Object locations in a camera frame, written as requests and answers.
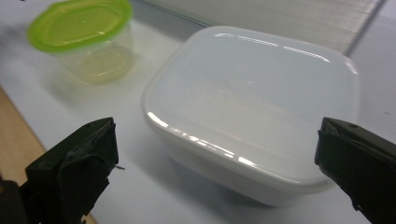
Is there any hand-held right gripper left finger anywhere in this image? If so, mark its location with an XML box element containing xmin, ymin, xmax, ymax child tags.
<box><xmin>20</xmin><ymin>117</ymin><xmax>120</xmax><ymax>224</ymax></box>

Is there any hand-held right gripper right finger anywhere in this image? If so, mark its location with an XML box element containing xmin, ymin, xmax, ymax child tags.
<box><xmin>314</xmin><ymin>117</ymin><xmax>396</xmax><ymax>224</ymax></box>

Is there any white lidded plastic container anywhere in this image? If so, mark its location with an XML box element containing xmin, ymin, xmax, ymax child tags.
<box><xmin>141</xmin><ymin>25</ymin><xmax>361</xmax><ymax>207</ymax></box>

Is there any clear container with green lid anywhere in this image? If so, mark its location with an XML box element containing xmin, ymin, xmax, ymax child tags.
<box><xmin>26</xmin><ymin>0</ymin><xmax>135</xmax><ymax>86</ymax></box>

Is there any white table cover sheet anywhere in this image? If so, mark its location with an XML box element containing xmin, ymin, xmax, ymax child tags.
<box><xmin>0</xmin><ymin>0</ymin><xmax>396</xmax><ymax>224</ymax></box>

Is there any grey metal rail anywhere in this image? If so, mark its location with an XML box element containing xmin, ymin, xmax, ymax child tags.
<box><xmin>136</xmin><ymin>0</ymin><xmax>210</xmax><ymax>28</ymax></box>

